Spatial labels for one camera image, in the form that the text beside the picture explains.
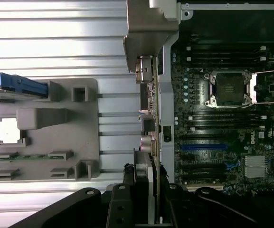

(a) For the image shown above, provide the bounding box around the CPU socket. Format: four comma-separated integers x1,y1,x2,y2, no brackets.
204,70,252,109

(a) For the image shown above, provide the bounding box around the green RAM stick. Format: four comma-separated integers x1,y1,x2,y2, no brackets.
0,153,66,161

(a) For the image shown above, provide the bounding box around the silver CPU chip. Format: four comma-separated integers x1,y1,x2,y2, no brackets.
0,117,21,144

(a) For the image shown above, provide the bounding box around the blue expansion slot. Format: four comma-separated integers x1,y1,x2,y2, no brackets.
180,143,228,151

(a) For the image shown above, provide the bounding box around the silver chipset heat sink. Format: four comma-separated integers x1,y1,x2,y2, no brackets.
245,155,267,178

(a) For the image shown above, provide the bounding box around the grey plastic parts rack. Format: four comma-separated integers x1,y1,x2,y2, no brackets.
0,78,99,182

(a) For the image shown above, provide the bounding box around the black RAM slot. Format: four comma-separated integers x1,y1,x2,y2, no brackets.
186,56,267,64
189,123,267,132
186,45,267,53
188,114,267,122

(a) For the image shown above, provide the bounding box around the green motherboard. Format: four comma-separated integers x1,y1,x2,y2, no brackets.
171,42,274,195

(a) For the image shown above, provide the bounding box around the hard disk with blue caddy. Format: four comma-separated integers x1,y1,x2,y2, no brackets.
0,72,49,100

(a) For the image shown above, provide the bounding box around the open dark grey PC case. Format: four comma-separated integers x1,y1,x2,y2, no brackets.
123,0,274,198

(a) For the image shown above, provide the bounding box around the cream PCI expansion slot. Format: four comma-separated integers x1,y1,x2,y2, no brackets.
186,184,224,191

